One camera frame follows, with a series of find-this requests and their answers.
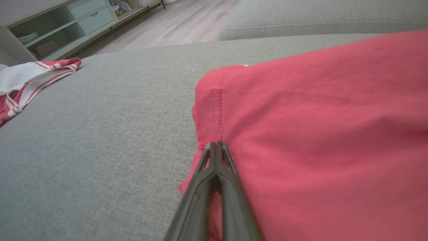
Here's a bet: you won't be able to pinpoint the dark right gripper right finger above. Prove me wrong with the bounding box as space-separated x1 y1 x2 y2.
217 141 265 241

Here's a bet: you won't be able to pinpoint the grey fabric sofa seat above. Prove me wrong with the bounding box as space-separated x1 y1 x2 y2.
0 33 428 241

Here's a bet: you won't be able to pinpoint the white plastic bag bundle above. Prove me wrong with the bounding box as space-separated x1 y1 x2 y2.
109 0 132 18

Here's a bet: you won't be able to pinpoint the stack of white plates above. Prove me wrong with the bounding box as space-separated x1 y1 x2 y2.
17 31 39 45

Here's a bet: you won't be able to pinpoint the white low cabinet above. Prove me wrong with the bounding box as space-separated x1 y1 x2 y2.
0 0 166 66

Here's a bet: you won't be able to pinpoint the red white basketball jersey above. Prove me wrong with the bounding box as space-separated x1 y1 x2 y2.
0 58 82 126

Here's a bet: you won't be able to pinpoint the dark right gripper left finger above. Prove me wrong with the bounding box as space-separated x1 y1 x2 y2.
164 142 218 241

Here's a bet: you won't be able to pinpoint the red shorts with white trim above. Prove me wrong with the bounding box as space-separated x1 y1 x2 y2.
177 29 428 241

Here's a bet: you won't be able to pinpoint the brown cardboard box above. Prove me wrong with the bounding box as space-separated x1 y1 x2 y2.
34 39 59 57

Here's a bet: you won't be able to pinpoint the mint green cabinet drawer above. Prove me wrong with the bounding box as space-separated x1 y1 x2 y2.
78 7 118 35
67 0 108 19

